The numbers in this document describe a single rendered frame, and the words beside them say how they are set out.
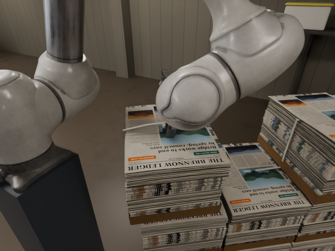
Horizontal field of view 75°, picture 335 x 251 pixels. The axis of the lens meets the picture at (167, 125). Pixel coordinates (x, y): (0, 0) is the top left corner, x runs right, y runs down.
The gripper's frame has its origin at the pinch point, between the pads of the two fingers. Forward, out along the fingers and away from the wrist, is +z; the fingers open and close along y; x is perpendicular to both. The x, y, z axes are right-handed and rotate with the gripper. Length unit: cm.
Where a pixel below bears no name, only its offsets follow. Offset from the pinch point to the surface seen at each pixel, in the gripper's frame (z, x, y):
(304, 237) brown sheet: 3, 51, 55
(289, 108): 6.3, 48.3, 4.2
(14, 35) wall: 572, -327, -216
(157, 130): -1.1, -3.1, 8.3
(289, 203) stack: -5, 40, 36
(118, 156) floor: 156, -34, 48
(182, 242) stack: -0.6, 2.8, 47.6
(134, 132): -1.1, -10.5, 8.4
